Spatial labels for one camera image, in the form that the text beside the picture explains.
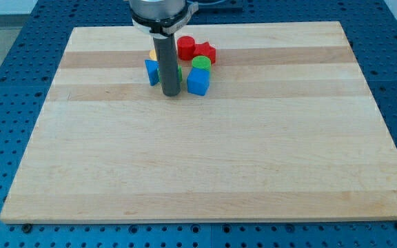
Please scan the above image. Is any green star block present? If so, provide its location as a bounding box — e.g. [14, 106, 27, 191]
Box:
[178, 65, 183, 83]

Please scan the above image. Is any blue triangle block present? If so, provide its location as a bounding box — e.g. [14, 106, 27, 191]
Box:
[145, 59, 159, 86]

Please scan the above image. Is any red cylinder block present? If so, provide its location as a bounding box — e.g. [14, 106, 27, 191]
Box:
[177, 36, 196, 61]

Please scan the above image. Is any red star block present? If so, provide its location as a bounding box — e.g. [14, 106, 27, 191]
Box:
[193, 42, 216, 64]

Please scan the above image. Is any green cylinder block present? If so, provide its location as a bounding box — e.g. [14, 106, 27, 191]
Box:
[192, 55, 212, 72]

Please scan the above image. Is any yellow block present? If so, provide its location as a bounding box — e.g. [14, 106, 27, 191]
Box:
[149, 50, 157, 61]

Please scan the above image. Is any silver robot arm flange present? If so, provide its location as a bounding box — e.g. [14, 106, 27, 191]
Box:
[129, 0, 199, 39]

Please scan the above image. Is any blue perforated metal table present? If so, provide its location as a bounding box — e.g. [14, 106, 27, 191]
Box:
[0, 0, 397, 247]

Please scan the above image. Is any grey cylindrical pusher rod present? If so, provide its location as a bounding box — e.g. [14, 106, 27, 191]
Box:
[153, 34, 181, 96]

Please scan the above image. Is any blue cube block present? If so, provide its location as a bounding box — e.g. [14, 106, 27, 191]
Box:
[187, 68, 210, 96]

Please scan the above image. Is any light wooden board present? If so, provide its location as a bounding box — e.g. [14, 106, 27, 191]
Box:
[0, 21, 397, 224]

